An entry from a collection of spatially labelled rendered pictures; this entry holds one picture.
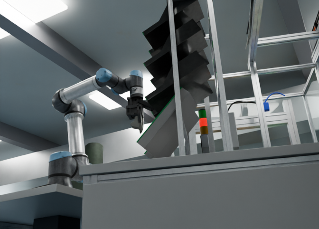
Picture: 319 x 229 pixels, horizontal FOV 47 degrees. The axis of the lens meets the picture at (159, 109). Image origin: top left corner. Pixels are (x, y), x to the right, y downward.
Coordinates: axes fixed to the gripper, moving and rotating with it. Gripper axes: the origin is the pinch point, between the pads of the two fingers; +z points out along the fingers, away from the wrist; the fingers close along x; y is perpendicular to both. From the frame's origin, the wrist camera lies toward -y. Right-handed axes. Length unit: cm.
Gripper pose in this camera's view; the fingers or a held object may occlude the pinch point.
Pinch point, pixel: (141, 130)
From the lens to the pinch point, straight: 191.5
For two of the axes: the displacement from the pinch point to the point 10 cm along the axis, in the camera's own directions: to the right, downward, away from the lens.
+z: 0.5, 9.1, -4.2
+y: -9.9, 1.1, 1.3
